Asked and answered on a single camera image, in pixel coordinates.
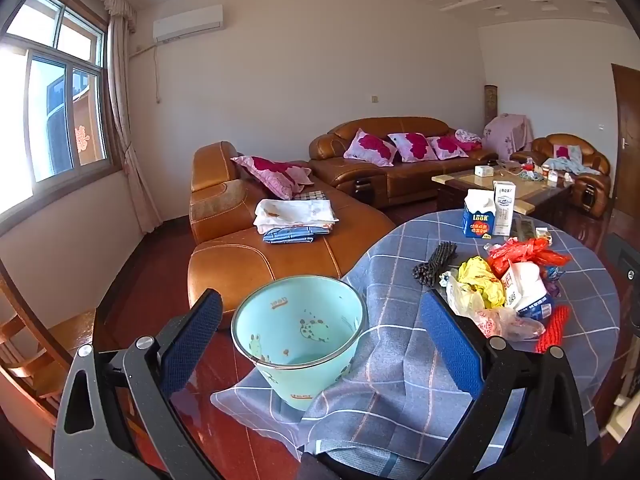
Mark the brown leather three-seat sofa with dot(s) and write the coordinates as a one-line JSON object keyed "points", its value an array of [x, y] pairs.
{"points": [[415, 180]]}

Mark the blue foil wrapper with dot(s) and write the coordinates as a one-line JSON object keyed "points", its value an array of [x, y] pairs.
{"points": [[552, 275]]}

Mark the pink floral pillow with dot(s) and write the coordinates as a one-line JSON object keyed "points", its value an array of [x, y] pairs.
{"points": [[270, 175], [447, 147], [567, 151], [412, 146], [370, 147]]}

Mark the red paper window decal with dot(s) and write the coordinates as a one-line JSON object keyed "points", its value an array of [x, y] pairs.
{"points": [[83, 139]]}

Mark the white tissue box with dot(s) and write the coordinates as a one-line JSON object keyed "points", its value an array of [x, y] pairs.
{"points": [[483, 170]]}

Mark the dark grey panel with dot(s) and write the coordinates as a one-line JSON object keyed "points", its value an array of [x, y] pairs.
{"points": [[622, 285]]}

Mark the tall patterned floor vase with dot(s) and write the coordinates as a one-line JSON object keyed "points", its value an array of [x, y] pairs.
{"points": [[490, 105]]}

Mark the red knitted cloth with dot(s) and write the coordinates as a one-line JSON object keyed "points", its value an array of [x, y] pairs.
{"points": [[554, 327]]}

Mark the blue striped folded cloth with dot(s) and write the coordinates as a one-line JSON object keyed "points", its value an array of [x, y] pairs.
{"points": [[295, 235]]}

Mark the small white orange snack packet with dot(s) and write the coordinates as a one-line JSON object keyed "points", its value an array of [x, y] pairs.
{"points": [[543, 233]]}

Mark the brown wooden door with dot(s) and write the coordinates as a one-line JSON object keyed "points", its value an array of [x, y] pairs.
{"points": [[627, 135]]}

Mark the sliding glass window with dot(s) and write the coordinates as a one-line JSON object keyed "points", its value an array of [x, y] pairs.
{"points": [[55, 105]]}

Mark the pink floral furniture cover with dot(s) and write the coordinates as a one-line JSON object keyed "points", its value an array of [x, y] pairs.
{"points": [[507, 132]]}

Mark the small pink floral cushion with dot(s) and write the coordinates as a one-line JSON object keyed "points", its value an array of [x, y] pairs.
{"points": [[469, 137]]}

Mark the checkered cloth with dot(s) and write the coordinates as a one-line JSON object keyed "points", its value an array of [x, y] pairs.
{"points": [[310, 195]]}

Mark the white wall air conditioner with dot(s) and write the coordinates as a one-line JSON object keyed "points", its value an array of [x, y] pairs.
{"points": [[187, 22]]}

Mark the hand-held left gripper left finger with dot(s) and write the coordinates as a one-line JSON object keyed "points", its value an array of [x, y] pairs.
{"points": [[192, 340]]}

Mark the round enamel tray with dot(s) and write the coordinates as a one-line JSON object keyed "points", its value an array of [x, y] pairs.
{"points": [[300, 320]]}

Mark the brown leather armchair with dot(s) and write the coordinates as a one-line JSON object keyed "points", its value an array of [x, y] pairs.
{"points": [[595, 160]]}

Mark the white milk carton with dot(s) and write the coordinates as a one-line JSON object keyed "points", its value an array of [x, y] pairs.
{"points": [[504, 210]]}

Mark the small medicine bottle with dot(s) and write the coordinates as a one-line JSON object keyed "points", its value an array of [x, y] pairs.
{"points": [[552, 175]]}

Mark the black bristly scrubber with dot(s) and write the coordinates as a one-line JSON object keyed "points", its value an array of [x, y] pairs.
{"points": [[435, 262]]}

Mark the white plastic bag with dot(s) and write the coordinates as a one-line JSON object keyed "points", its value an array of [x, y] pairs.
{"points": [[500, 322]]}

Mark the wooden coffee table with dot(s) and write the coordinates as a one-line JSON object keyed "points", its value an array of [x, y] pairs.
{"points": [[465, 182]]}

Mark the squashed blue white carton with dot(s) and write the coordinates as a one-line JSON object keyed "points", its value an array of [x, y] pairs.
{"points": [[525, 285]]}

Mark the wooden chair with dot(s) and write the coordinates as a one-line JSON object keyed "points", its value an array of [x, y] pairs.
{"points": [[65, 335]]}

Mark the light blue cloth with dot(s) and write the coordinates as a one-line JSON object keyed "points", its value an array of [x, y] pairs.
{"points": [[570, 166]]}

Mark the blue milk carton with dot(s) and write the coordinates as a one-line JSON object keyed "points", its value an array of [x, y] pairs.
{"points": [[477, 222]]}

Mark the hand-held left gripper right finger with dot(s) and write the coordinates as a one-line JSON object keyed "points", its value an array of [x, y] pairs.
{"points": [[450, 345]]}

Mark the pink floral curtain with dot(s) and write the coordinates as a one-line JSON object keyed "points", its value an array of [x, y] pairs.
{"points": [[125, 110]]}

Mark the folded white cloth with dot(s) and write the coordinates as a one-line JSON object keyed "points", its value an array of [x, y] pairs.
{"points": [[295, 212]]}

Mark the brown leather chaise sofa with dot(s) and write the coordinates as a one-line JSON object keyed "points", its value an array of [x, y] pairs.
{"points": [[240, 270]]}

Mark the red crinkled wrapper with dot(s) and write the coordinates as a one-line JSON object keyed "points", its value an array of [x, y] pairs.
{"points": [[520, 255]]}

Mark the yellow crumpled wrapper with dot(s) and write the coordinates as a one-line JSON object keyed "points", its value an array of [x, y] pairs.
{"points": [[477, 275]]}

